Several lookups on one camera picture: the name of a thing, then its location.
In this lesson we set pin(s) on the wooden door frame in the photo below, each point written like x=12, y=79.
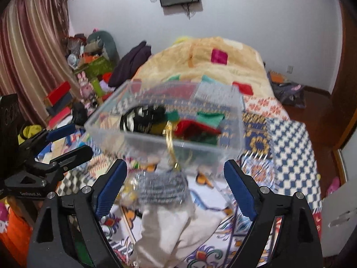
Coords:
x=345, y=75

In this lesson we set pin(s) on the yellow green cloth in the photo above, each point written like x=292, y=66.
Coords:
x=29, y=131

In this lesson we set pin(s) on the patterned bedsheet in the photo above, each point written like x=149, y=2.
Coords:
x=290, y=156

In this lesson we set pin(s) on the small green cloth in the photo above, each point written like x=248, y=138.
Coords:
x=173, y=115

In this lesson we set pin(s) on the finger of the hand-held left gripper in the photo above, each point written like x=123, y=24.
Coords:
x=74, y=156
x=60, y=132

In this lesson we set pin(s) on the green knitted cloth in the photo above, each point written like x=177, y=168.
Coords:
x=210, y=118

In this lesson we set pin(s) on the black bag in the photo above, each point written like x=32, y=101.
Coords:
x=80, y=114

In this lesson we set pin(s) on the dark purple clothing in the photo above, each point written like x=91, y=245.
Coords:
x=128, y=64

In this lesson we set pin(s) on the orange bag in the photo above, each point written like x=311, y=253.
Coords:
x=15, y=234

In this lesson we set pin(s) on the striped curtain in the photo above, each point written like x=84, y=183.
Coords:
x=25, y=61

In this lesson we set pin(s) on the pile of dark clothes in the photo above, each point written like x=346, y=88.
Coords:
x=287, y=90

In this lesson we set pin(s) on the yellow fleece blanket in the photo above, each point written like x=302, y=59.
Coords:
x=200, y=67

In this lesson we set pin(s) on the green box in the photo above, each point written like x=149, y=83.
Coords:
x=97, y=67

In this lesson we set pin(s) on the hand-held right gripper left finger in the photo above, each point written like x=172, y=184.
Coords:
x=111, y=189

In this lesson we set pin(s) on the pink bunny toy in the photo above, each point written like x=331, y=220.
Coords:
x=84, y=85

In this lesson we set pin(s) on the red cloth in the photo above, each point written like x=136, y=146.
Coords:
x=243, y=87
x=192, y=127

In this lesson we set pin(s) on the teal cloth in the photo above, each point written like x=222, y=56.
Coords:
x=209, y=79

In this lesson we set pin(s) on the beige cloth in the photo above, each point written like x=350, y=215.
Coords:
x=173, y=229

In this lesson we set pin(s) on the clear plastic storage box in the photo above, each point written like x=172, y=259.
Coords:
x=145, y=148

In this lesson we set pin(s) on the dark green cloth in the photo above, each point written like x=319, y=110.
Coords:
x=207, y=140

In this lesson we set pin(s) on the clear bag with grey knit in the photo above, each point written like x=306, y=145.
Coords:
x=161, y=187

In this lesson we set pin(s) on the wall socket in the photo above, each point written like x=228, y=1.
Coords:
x=290, y=69

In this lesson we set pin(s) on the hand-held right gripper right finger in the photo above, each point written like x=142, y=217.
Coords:
x=240, y=192

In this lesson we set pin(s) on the red flat box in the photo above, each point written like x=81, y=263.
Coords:
x=60, y=115

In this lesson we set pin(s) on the pink slipper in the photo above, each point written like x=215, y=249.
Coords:
x=333, y=186

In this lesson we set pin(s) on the white cabinet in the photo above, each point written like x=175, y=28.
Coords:
x=340, y=215

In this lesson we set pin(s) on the black white striped sock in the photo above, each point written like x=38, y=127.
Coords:
x=138, y=120

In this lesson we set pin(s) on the pink cloth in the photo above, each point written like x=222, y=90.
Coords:
x=219, y=56

